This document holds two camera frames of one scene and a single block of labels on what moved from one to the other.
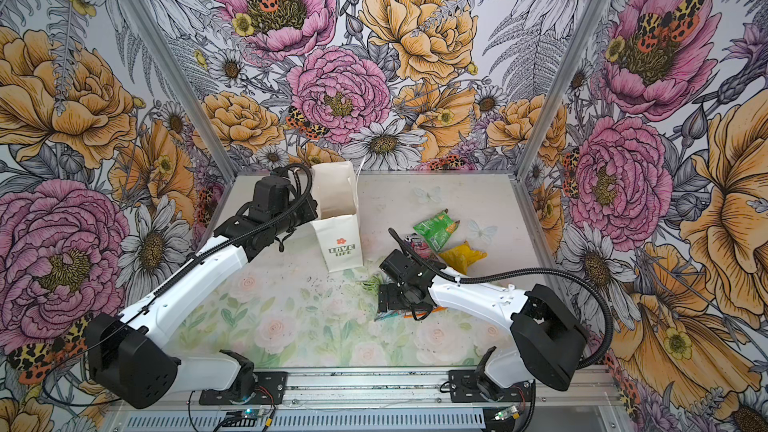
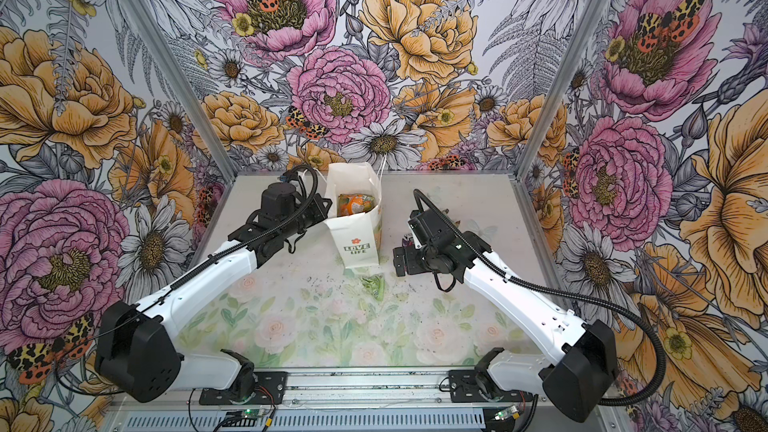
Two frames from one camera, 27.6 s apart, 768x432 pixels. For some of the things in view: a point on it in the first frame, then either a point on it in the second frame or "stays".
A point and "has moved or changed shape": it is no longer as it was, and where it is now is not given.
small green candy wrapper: (372, 285) stays
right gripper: (393, 303) to (411, 258)
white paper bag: (337, 227) has moved or changed shape
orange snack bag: (433, 310) to (354, 203)
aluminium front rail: (414, 386) stays
